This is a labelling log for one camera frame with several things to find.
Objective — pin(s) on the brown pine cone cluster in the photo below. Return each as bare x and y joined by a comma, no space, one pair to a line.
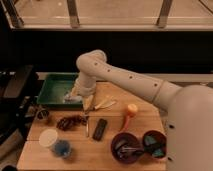
67,123

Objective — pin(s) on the white plastic cup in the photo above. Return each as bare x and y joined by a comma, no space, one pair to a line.
48,138

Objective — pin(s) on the green plastic tray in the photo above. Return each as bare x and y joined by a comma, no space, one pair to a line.
54,89

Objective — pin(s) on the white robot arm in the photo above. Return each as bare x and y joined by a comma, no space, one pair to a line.
190,109

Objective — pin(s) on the dark red bowl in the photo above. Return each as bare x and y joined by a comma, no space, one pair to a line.
158,135
132,140

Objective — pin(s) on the black rectangular remote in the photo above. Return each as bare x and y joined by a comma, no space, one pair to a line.
99,130

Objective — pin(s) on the blue plastic cup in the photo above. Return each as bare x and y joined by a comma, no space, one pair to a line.
62,149

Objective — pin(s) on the dark red bowl right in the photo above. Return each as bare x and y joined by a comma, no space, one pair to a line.
158,135

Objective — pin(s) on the dark utensils in bowl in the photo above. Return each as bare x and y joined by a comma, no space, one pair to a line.
124,150

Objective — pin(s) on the dark red bowl left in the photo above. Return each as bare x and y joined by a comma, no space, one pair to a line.
132,140

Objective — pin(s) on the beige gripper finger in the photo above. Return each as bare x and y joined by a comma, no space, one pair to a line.
88,102
74,91

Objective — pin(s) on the thin metal tool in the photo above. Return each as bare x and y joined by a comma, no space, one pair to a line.
87,125

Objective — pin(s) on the orange plastic carrot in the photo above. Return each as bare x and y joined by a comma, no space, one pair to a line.
131,111

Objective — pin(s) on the small dark metal cup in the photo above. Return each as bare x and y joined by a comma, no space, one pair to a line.
42,115

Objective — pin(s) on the teal object in bowl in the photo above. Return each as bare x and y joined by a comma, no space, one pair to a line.
154,147

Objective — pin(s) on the black equipment at left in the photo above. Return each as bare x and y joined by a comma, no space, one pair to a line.
17,91

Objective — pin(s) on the crumpled white plastic wrap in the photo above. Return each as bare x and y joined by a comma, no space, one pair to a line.
72,99

